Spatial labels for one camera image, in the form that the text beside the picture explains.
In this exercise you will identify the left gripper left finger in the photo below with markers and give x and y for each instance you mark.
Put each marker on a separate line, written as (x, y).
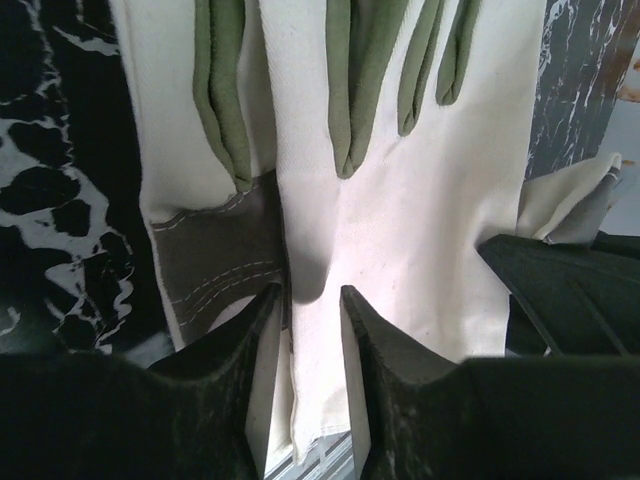
(94, 416)

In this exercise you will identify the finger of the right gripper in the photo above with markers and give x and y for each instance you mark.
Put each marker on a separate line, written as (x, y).
(569, 299)

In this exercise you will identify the grey-strap glove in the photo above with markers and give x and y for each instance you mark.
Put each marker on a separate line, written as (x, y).
(403, 131)

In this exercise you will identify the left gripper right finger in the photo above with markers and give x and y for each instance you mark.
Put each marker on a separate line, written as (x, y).
(417, 415)

